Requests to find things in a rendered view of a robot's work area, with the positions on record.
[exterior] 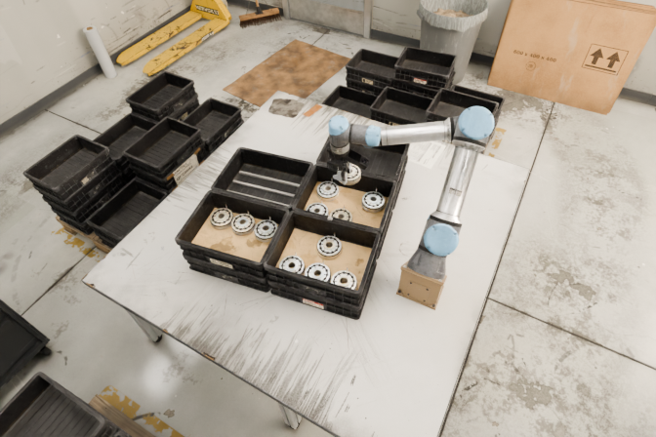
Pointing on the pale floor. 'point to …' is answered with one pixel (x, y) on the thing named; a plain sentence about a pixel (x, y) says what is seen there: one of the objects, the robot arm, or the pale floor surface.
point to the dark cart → (18, 343)
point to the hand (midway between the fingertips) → (347, 178)
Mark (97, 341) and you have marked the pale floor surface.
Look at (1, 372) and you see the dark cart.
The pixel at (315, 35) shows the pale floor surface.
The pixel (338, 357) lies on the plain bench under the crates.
